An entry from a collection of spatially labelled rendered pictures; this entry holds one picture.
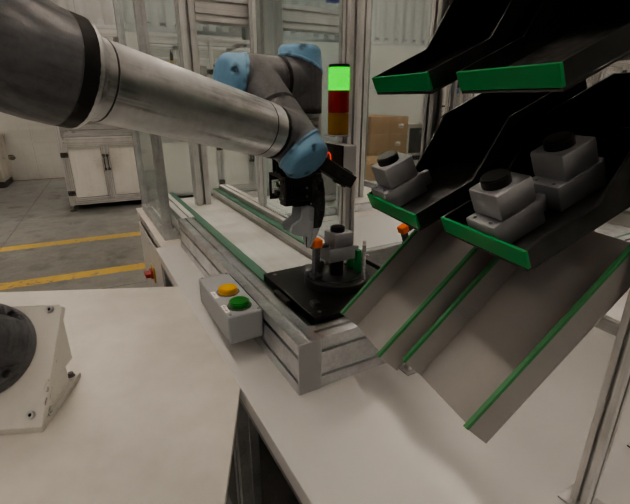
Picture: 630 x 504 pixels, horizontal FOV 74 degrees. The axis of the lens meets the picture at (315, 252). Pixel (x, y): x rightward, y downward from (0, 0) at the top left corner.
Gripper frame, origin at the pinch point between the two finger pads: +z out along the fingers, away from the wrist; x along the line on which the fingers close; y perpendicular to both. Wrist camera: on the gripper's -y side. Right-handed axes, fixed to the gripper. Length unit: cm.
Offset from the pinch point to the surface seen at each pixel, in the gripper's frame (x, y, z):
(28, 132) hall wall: -814, 98, 26
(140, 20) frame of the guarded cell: -81, 14, -49
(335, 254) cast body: 2.2, -4.5, 3.0
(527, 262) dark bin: 47.9, 3.5, -12.3
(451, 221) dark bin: 37.0, 2.0, -13.4
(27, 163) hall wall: -815, 109, 78
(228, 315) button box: 1.2, 18.4, 11.4
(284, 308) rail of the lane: 3.9, 8.1, 11.4
